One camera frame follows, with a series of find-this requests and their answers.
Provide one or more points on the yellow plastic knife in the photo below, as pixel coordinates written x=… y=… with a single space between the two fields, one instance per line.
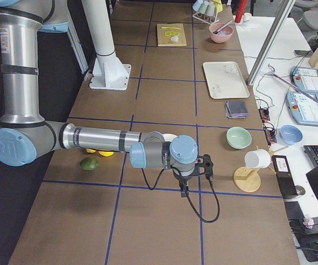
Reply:
x=170 y=28

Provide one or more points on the black keyboard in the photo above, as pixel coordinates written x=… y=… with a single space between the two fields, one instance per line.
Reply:
x=312 y=153

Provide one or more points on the black phone box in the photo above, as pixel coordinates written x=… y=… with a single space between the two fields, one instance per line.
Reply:
x=284 y=177

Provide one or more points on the folded grey cloth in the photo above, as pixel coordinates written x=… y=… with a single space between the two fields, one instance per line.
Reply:
x=236 y=109

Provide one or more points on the wooden mug tree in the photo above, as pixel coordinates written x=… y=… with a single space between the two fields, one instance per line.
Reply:
x=247 y=179

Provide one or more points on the lemon slice top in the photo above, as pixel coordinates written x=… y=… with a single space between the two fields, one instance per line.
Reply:
x=171 y=33

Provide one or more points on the white cup rack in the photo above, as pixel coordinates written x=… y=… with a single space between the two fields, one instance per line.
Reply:
x=207 y=11

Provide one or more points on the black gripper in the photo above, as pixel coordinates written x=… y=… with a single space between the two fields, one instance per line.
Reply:
x=183 y=180

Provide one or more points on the metal black-tipped muddler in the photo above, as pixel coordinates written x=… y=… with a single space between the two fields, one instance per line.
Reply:
x=222 y=27

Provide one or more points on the bamboo cutting board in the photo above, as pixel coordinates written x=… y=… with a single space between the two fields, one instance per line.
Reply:
x=164 y=41

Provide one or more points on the blue bowl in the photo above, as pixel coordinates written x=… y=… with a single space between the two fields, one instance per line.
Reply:
x=290 y=134

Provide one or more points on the teach pendant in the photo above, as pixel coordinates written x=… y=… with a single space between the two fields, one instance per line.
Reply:
x=305 y=78
x=303 y=109

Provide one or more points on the aluminium frame post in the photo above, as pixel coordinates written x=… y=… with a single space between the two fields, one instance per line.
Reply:
x=276 y=27

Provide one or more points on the white mug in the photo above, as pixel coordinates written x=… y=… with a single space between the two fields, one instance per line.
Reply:
x=259 y=158

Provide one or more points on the green bowl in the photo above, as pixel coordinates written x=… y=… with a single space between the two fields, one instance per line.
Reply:
x=238 y=137

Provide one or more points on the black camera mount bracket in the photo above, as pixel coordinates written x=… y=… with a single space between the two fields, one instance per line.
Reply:
x=204 y=166

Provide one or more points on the white plate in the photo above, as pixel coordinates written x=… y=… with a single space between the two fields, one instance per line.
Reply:
x=169 y=137

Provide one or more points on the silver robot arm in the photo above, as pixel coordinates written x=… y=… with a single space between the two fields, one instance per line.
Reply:
x=25 y=135

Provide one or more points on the pink bowl with ice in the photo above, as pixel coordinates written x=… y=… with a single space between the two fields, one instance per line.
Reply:
x=223 y=35

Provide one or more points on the green lime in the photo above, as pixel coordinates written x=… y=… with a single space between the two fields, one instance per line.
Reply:
x=89 y=164

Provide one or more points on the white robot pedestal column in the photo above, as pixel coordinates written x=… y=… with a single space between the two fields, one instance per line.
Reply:
x=108 y=71

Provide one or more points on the red bottle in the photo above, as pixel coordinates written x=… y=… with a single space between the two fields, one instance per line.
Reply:
x=240 y=10

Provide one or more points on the upper teach pendant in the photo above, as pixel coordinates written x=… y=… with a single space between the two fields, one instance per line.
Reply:
x=305 y=78

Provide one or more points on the cream bear tray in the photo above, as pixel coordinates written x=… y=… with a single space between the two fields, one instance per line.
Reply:
x=225 y=80

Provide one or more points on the lower teach pendant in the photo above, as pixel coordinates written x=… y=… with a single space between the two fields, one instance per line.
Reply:
x=303 y=109

